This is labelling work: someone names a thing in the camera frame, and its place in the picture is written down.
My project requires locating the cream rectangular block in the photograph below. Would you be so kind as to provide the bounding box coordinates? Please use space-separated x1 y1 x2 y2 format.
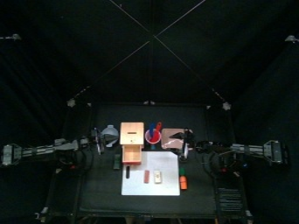
153 170 163 185

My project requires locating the pink red cup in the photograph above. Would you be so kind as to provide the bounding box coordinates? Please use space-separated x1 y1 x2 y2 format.
144 129 163 145

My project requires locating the black frame rail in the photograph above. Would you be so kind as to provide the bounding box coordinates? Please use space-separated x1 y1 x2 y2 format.
89 101 211 108

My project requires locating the blue plastic utensil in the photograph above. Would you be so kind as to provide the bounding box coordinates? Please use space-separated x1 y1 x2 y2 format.
148 123 156 140

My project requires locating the light wooden box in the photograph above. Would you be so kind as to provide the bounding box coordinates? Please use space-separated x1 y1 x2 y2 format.
119 122 145 146

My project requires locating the thin diagonal cord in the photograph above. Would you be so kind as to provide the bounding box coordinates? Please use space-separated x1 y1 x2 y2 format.
71 0 207 100
107 0 227 103

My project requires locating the pink square tray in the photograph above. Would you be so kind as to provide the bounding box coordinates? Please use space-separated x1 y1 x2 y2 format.
160 128 195 151

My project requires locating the white rectangular mat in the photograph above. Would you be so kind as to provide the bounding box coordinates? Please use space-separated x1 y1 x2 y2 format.
120 150 183 197

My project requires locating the wooden drawer red front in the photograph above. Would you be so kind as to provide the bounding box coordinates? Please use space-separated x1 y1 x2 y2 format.
121 144 143 166

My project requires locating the red rectangular block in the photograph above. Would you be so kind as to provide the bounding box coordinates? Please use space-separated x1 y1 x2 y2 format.
143 170 152 185

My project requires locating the white printed label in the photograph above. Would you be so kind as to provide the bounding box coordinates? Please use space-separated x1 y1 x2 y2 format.
216 187 246 215

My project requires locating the orange carrot toy green top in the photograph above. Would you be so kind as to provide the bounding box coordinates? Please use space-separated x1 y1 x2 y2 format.
179 166 190 191

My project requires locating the dark green block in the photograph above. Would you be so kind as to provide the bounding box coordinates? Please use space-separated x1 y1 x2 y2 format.
112 153 123 171

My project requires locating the red plastic utensil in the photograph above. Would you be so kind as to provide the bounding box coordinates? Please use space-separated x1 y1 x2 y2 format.
153 122 164 140

